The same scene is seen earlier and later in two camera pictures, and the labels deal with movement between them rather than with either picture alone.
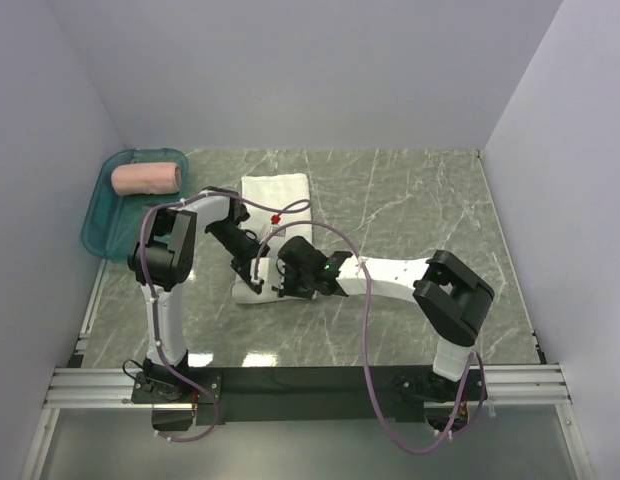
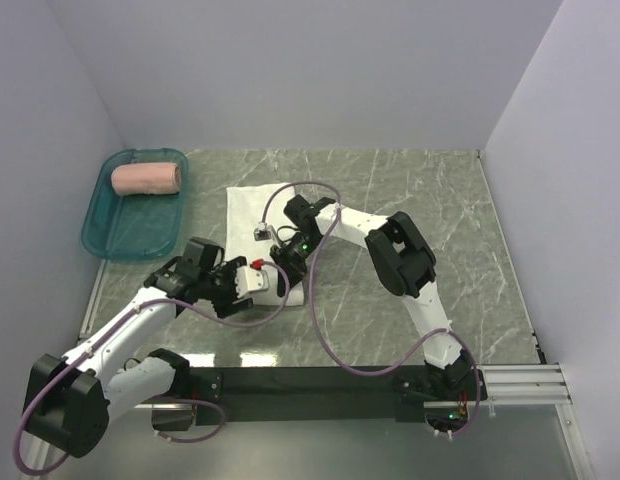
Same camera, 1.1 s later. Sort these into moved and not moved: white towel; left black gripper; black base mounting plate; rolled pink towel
Moved: left black gripper; white towel
Not moved: black base mounting plate; rolled pink towel
